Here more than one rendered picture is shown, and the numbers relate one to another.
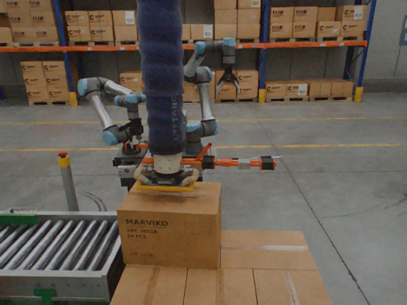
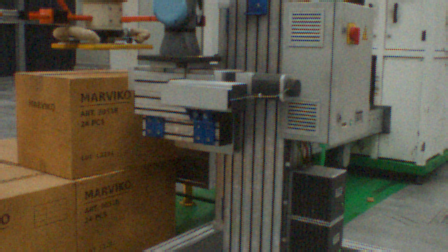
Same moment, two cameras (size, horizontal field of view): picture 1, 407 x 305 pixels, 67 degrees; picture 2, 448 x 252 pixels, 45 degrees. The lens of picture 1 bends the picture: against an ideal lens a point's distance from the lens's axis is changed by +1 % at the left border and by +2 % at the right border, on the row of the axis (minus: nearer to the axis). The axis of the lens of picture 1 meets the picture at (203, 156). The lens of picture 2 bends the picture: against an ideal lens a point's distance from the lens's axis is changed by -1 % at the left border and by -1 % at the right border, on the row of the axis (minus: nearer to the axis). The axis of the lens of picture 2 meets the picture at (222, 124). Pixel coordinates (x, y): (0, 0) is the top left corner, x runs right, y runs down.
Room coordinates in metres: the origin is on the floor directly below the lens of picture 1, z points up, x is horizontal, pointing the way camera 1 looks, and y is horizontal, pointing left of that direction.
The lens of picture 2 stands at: (3.50, -1.54, 1.09)
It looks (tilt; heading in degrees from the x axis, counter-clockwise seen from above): 9 degrees down; 123
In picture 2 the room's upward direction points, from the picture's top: 1 degrees clockwise
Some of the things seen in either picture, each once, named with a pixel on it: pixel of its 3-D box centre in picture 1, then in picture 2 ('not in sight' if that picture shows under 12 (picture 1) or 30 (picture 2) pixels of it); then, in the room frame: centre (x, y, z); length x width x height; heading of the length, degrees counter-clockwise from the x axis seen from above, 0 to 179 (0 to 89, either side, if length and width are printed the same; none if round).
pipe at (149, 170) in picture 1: (168, 170); (103, 34); (1.74, 0.22, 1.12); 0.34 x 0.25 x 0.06; 84
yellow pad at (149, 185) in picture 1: (165, 183); (89, 42); (1.64, 0.23, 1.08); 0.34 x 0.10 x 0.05; 84
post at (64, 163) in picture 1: (74, 211); not in sight; (2.29, 1.12, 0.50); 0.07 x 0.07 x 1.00; 87
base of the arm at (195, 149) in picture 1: (193, 145); (180, 41); (2.27, 0.08, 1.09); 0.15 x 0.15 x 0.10
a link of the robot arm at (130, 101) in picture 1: (131, 103); not in sight; (2.03, 0.47, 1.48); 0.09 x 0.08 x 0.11; 51
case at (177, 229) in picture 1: (174, 221); (100, 117); (1.74, 0.20, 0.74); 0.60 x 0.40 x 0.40; 83
